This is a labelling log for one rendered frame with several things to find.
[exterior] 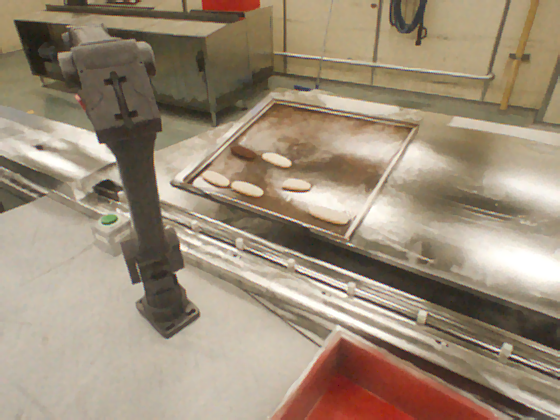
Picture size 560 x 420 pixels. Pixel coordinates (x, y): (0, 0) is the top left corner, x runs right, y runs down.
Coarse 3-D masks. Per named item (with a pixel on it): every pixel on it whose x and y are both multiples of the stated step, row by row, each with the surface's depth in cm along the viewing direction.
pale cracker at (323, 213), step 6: (312, 210) 96; (318, 210) 95; (324, 210) 95; (330, 210) 94; (318, 216) 94; (324, 216) 93; (330, 216) 93; (336, 216) 93; (342, 216) 93; (330, 222) 93; (336, 222) 92; (342, 222) 92
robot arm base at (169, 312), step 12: (180, 288) 81; (144, 300) 79; (156, 300) 76; (168, 300) 77; (180, 300) 79; (144, 312) 81; (156, 312) 77; (168, 312) 77; (180, 312) 79; (192, 312) 81; (156, 324) 78; (168, 324) 78; (180, 324) 78; (168, 336) 77
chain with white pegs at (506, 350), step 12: (120, 192) 113; (192, 228) 101; (240, 240) 93; (252, 252) 94; (288, 264) 87; (312, 276) 86; (336, 288) 84; (348, 288) 80; (396, 312) 77; (420, 312) 73; (456, 336) 72; (504, 348) 66; (516, 360) 68; (540, 372) 66
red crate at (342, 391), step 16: (336, 384) 67; (352, 384) 67; (320, 400) 65; (336, 400) 65; (352, 400) 65; (368, 400) 65; (384, 400) 64; (320, 416) 63; (336, 416) 63; (352, 416) 63; (368, 416) 62; (384, 416) 62; (400, 416) 62
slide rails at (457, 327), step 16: (96, 192) 118; (112, 192) 118; (176, 224) 103; (272, 256) 91; (288, 256) 91; (288, 272) 86; (320, 272) 86; (368, 288) 81; (368, 304) 78; (400, 304) 78; (432, 320) 74; (448, 320) 74; (448, 336) 71; (480, 336) 71; (480, 352) 68; (512, 352) 68; (528, 352) 68; (528, 368) 65
